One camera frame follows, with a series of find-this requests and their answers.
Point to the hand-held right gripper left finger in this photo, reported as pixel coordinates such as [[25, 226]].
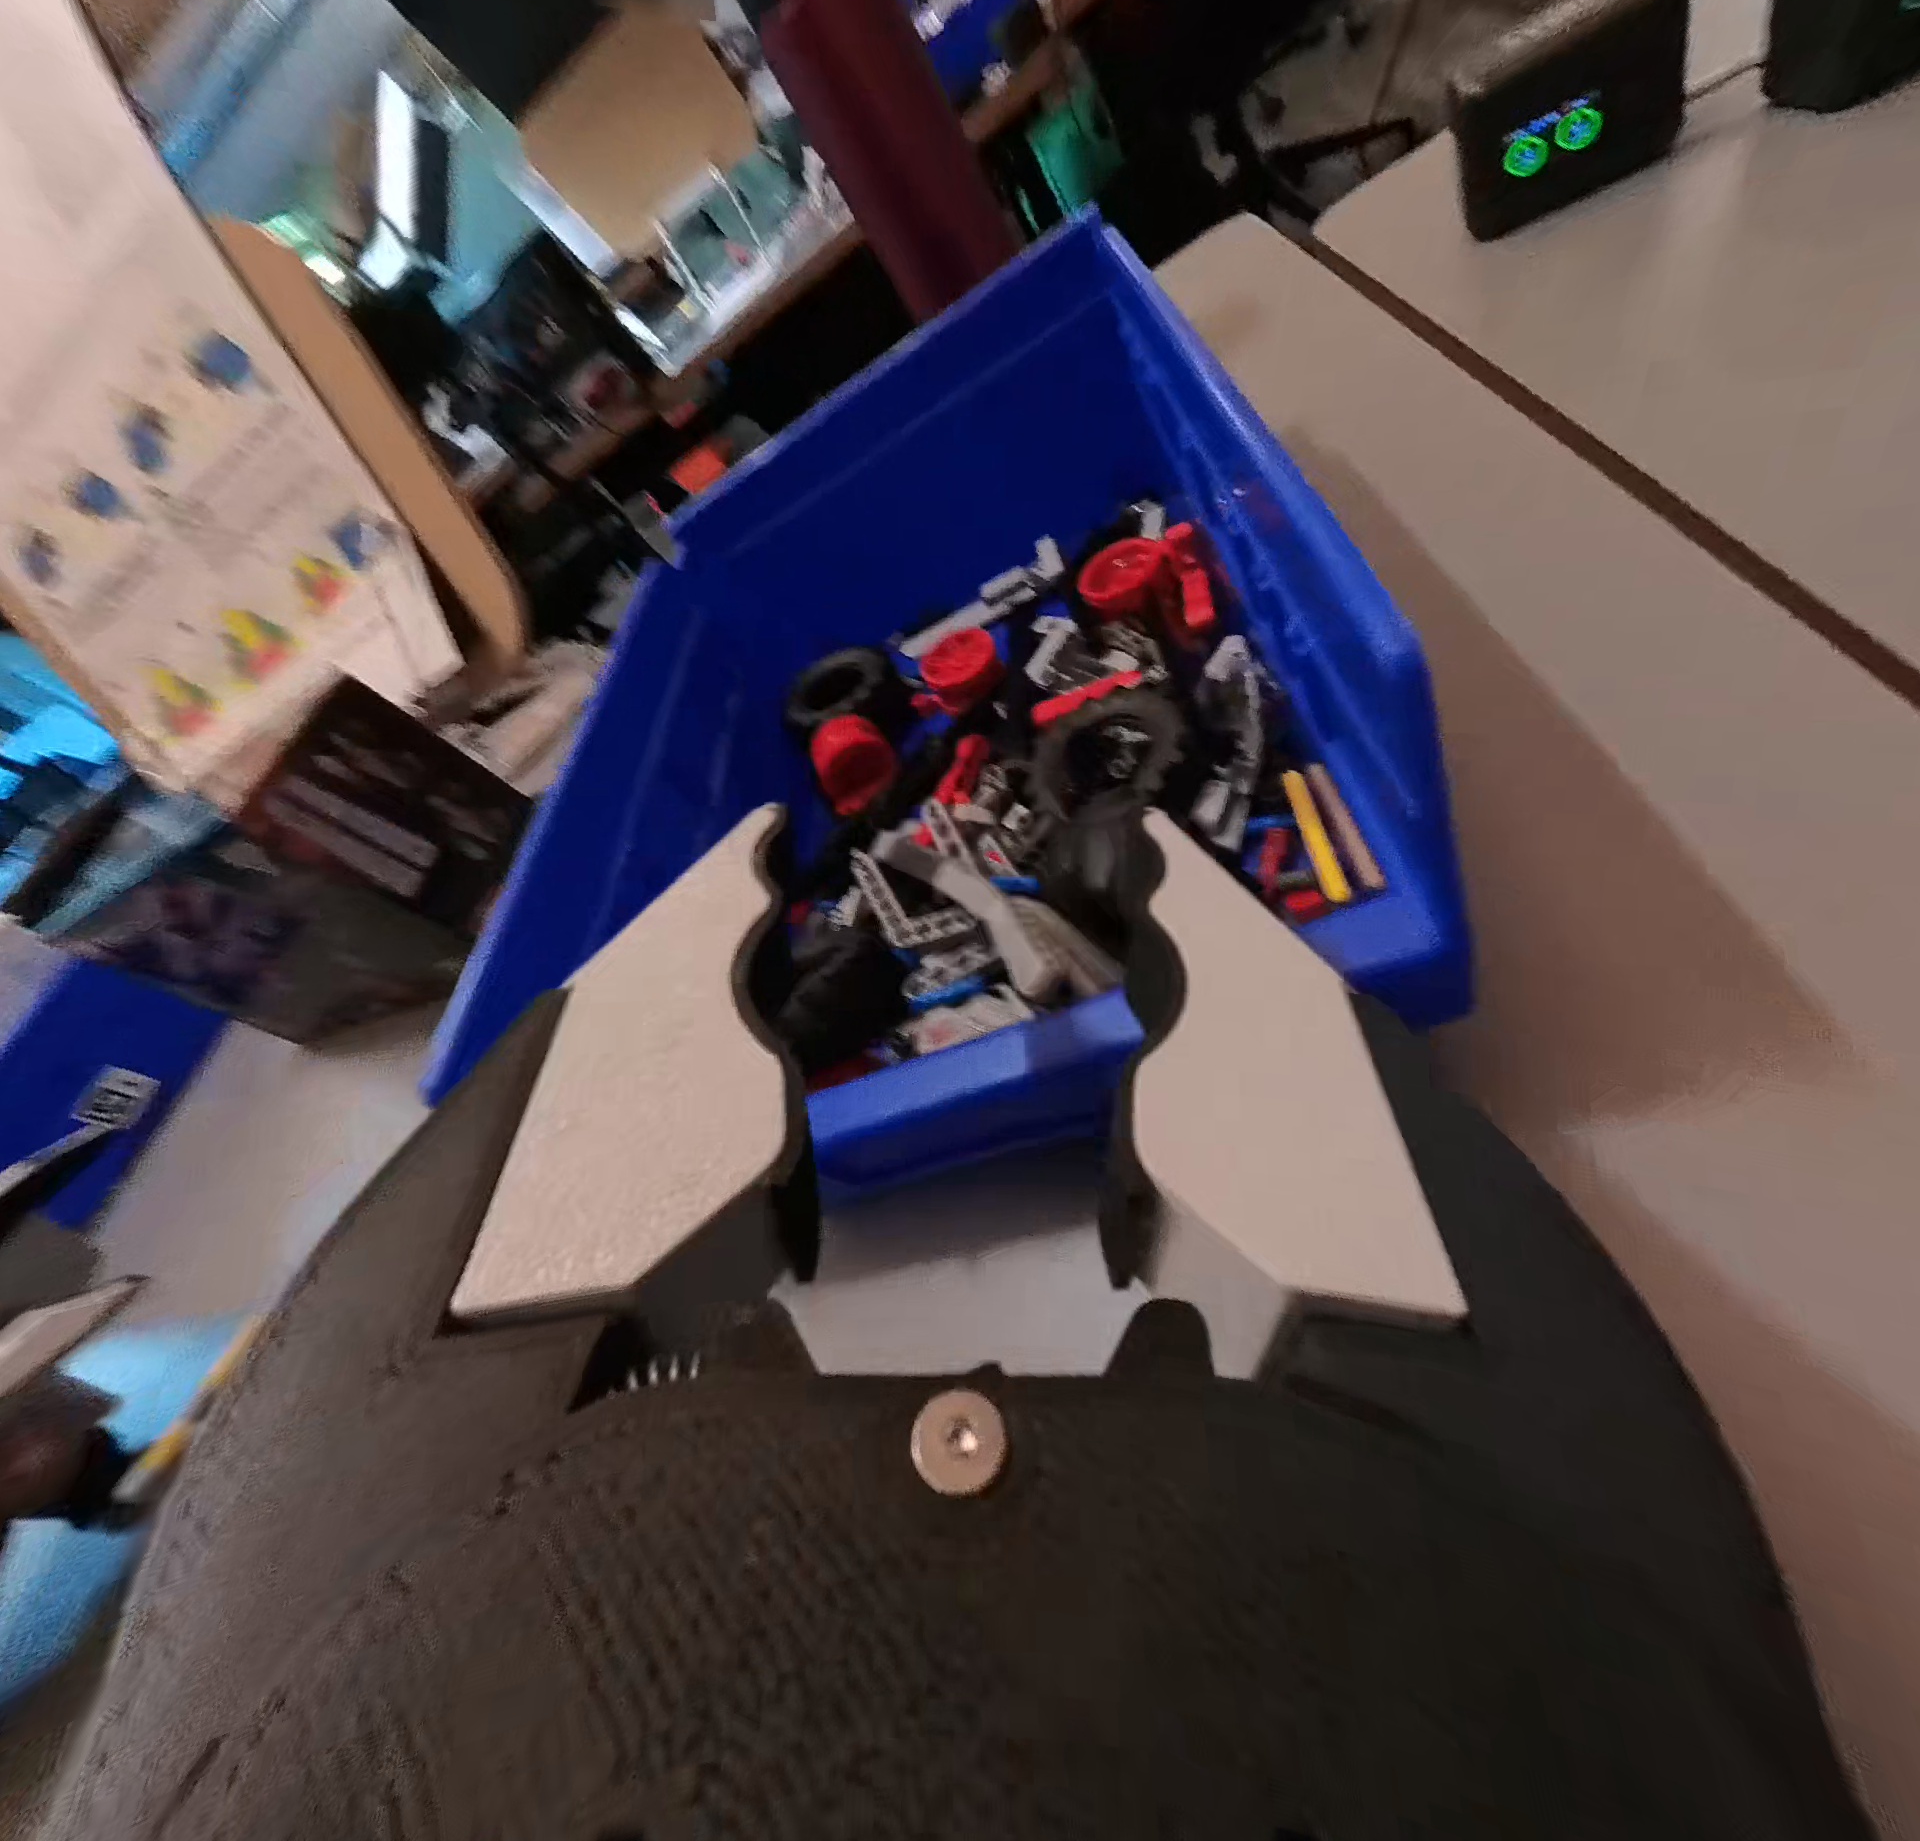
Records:
[[629, 1119]]

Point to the blue plastic storage bin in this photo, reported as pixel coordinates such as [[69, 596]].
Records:
[[901, 521], [92, 1061]]

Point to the black lego tyre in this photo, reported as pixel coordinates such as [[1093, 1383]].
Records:
[[1111, 752]]

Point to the black battery charger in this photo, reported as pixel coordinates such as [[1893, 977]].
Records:
[[1838, 12], [1567, 102]]

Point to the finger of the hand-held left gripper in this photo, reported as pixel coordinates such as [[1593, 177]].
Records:
[[46, 1153], [58, 1328]]

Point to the black lego set box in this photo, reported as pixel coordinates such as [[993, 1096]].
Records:
[[378, 834]]

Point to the teal plastic crate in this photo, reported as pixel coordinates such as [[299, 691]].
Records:
[[1074, 147]]

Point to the pile of lego pieces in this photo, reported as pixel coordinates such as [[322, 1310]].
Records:
[[1053, 822]]

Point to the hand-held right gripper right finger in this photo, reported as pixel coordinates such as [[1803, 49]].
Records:
[[1290, 1119]]

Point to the maroon water bottle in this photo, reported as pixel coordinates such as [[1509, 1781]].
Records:
[[886, 131]]

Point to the printed instruction sheet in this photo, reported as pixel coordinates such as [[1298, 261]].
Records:
[[150, 444]]

